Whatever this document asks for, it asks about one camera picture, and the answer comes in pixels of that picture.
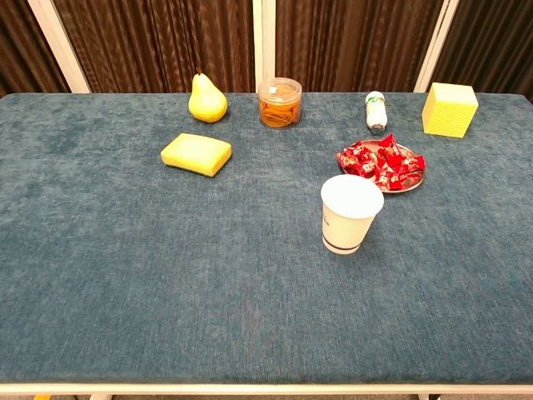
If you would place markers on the silver metal plate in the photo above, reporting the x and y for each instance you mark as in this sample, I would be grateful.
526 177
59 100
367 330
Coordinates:
414 182

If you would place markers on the yellow floor tape strip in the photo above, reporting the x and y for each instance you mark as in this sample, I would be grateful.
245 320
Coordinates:
41 397

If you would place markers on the brown curtain panel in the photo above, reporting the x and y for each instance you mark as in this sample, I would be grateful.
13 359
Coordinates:
491 41
354 41
16 41
158 41

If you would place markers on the red candy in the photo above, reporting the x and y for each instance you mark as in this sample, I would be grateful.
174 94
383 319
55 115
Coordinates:
393 160
366 155
391 180
347 160
368 168
413 162
388 143

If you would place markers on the white table frame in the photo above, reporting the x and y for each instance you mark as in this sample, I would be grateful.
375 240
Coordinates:
266 389

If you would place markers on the blue tablecloth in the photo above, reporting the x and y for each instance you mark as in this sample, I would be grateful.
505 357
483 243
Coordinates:
166 271

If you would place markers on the white paper cup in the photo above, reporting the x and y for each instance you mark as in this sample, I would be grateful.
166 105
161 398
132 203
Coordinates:
350 221

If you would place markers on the small white bottle green label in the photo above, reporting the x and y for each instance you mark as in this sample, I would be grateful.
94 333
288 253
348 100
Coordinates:
376 110

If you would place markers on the yellow pear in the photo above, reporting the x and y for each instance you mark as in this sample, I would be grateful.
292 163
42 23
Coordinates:
206 104

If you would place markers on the yellow cube block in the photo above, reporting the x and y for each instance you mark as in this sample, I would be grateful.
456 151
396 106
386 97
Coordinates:
447 112

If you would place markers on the clear jar of rubber bands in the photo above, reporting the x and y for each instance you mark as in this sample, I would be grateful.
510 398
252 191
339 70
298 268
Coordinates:
280 104

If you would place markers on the flat yellow sponge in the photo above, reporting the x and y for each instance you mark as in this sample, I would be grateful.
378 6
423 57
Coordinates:
195 153

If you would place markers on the white screen frame post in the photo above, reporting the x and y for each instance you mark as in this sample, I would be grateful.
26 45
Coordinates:
435 46
58 41
263 41

